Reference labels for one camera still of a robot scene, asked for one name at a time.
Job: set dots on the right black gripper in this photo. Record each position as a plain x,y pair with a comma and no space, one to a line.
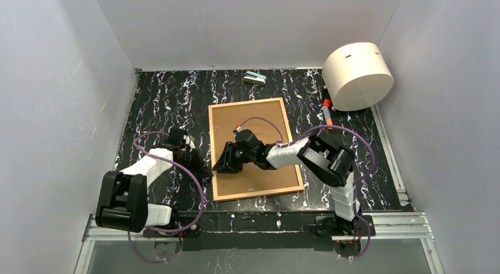
228,159

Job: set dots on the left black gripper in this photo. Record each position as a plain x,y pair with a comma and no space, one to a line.
201,169

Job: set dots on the brown cardboard backing board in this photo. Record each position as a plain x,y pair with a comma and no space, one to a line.
254,124

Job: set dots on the light wooden picture frame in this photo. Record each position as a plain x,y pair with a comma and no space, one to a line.
258,196

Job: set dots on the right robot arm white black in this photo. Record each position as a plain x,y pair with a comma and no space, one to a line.
328,160

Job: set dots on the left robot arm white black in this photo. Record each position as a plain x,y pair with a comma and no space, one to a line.
123,202

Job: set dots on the orange grey marker pen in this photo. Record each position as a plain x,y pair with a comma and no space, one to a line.
326,108

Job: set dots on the white cylindrical container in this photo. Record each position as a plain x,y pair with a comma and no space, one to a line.
356,76

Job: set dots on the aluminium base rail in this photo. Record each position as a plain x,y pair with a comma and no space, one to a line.
388,225

